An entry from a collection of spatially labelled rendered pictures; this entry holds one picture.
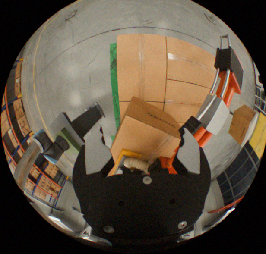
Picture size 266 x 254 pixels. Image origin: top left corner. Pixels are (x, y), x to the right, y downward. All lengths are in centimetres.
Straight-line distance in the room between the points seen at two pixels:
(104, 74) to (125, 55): 69
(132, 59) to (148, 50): 15
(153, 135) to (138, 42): 68
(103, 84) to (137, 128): 112
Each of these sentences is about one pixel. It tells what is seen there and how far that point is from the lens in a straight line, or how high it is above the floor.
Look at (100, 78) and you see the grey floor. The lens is 134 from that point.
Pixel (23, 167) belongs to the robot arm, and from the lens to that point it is 73.
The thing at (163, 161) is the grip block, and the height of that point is 107.
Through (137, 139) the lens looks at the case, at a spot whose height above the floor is 96.
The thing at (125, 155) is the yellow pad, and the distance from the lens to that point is 38.
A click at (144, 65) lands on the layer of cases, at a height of 54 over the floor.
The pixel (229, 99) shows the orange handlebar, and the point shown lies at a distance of 23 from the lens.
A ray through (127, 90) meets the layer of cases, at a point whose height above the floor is 54.
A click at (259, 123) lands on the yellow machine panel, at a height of 94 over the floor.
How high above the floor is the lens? 119
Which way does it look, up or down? 62 degrees down
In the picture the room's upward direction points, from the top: 173 degrees counter-clockwise
